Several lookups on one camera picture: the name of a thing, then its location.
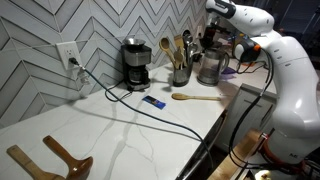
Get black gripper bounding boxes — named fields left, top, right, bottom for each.
left=200, top=27, right=222, bottom=49

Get clear glass electric kettle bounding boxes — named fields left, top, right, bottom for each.
left=197, top=49, right=229, bottom=86

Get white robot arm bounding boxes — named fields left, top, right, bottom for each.
left=206, top=0, right=320, bottom=164

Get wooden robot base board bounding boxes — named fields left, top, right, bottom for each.
left=207, top=129, right=266, bottom=180

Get purple plastic food container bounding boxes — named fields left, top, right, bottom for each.
left=221, top=67, right=236, bottom=75

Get metal utensil holder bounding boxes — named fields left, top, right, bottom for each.
left=173, top=65, right=193, bottom=87

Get light wooden spoon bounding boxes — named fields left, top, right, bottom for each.
left=171, top=93, right=221, bottom=101

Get black coffee maker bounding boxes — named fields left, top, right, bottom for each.
left=121, top=38, right=152, bottom=91

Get blue snack bar wrapper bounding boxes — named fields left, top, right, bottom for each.
left=143, top=96, right=166, bottom=109

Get dark wooden tongs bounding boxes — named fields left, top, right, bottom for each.
left=6, top=135, right=94, bottom=180

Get black power cable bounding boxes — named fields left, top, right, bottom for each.
left=68, top=57, right=215, bottom=169

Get white wall outlet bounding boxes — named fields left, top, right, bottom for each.
left=56, top=41, right=81, bottom=70

